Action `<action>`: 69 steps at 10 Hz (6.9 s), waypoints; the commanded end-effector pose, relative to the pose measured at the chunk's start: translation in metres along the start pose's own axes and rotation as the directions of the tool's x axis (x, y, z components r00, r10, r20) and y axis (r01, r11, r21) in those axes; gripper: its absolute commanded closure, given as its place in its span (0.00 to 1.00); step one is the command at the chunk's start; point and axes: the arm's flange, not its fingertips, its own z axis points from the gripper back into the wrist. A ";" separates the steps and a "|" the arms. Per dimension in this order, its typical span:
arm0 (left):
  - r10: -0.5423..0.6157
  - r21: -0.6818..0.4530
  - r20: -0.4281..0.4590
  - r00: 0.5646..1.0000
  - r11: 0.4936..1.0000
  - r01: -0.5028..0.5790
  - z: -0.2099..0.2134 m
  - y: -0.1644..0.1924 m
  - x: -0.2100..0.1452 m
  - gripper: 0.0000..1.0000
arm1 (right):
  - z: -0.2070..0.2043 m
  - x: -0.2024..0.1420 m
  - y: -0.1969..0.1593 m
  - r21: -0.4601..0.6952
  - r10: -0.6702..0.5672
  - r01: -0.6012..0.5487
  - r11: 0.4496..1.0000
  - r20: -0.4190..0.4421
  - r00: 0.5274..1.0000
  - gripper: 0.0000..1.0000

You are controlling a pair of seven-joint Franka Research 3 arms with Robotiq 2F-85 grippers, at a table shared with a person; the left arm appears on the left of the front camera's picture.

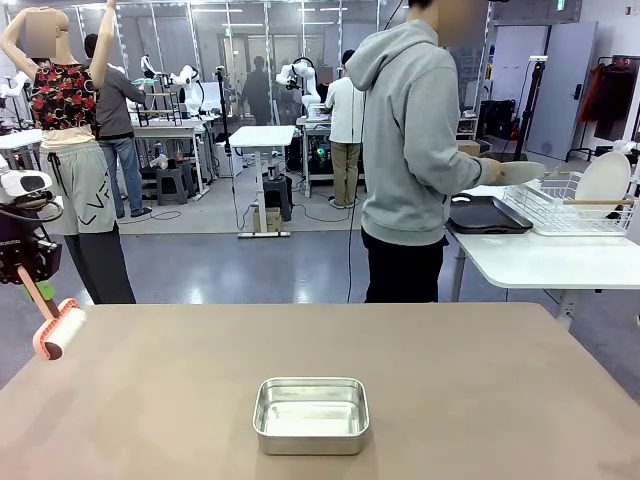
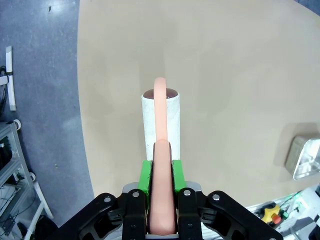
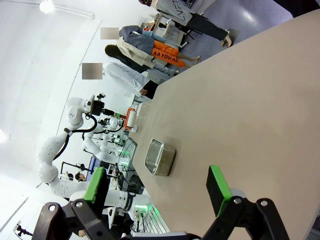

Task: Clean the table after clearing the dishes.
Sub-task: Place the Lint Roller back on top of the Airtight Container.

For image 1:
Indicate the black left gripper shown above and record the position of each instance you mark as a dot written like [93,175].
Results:
[20,250]

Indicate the pink lint roller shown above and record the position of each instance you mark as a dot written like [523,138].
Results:
[65,325]

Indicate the dark brown serving tray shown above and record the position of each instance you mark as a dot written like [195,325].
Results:
[490,215]

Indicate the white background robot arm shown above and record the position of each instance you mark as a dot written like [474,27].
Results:
[17,82]
[189,95]
[307,80]
[146,64]

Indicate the person's right hand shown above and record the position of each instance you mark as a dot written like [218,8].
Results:
[494,171]

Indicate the black trousers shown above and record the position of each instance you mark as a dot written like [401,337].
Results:
[100,270]

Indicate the white side table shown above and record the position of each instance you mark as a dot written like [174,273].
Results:
[20,137]

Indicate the dark grey step stool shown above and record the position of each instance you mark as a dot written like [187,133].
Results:
[170,185]

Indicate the red floral crop top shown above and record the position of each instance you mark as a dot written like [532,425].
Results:
[60,100]

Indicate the person in grey sweater jeans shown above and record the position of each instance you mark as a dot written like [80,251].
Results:
[115,110]

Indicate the white workbench desk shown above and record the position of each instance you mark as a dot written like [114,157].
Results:
[165,132]

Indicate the beige mannequin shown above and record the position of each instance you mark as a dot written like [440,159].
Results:
[102,50]

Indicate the small cardboard box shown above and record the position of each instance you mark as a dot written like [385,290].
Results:
[270,220]

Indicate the dark round stool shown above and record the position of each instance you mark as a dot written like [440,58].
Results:
[277,192]

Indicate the white standing desk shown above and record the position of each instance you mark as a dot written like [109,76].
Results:
[262,135]

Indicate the person in black clothes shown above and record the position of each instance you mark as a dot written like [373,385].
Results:
[257,90]

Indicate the rectangular metal container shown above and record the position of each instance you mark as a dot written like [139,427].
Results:
[310,425]

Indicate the black computer tower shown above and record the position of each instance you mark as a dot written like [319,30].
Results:
[316,152]

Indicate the person in white shirt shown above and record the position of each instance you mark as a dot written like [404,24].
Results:
[345,110]

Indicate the person in grey hoodie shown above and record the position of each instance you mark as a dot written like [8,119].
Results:
[410,125]

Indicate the brown cardboard box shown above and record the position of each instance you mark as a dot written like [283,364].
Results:
[475,148]

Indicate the large white table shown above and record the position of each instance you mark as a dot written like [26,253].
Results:
[550,260]

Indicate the black light stand tripod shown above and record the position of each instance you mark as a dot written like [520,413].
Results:
[531,115]

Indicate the grey door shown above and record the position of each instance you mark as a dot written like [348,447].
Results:
[565,100]

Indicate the orange hanging garment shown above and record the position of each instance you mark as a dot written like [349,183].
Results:
[592,95]

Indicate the black hanging garment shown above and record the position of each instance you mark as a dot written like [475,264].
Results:
[617,105]

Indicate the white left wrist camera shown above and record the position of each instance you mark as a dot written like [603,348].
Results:
[25,182]

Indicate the black camera tripod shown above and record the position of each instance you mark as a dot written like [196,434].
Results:
[226,125]

